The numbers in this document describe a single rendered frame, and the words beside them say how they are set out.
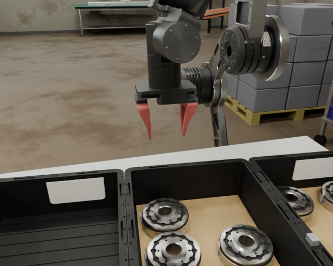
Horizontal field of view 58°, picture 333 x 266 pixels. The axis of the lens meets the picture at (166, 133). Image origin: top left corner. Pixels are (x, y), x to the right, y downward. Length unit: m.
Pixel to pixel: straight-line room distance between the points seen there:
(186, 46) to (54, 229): 0.50
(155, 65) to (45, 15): 10.17
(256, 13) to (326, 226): 0.58
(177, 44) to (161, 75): 0.09
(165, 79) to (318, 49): 2.96
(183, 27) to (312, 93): 3.15
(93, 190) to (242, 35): 0.59
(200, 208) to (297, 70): 2.72
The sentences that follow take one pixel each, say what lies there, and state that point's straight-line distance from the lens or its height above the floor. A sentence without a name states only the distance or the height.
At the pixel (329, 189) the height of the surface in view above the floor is 0.86.
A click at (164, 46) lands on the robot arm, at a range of 0.43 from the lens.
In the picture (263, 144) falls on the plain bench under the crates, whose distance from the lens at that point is 1.35.
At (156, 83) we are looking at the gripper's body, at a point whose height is 1.16.
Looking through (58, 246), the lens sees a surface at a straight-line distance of 0.70.
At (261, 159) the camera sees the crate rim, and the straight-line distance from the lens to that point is 0.77.
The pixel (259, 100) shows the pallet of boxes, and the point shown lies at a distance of 3.20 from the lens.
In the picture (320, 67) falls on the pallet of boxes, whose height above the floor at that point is 0.57.
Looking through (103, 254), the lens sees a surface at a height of 0.83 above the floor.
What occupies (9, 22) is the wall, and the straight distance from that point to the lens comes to 10.83.
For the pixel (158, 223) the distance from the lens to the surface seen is 0.66.
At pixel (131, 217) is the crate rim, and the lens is 0.57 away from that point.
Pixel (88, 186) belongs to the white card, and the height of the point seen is 0.90.
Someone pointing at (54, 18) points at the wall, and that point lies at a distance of 10.62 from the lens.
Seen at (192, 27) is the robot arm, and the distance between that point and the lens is 0.44.
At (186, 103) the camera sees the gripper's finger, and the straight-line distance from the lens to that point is 0.53.
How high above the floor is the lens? 1.31
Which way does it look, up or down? 26 degrees down
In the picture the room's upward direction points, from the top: straight up
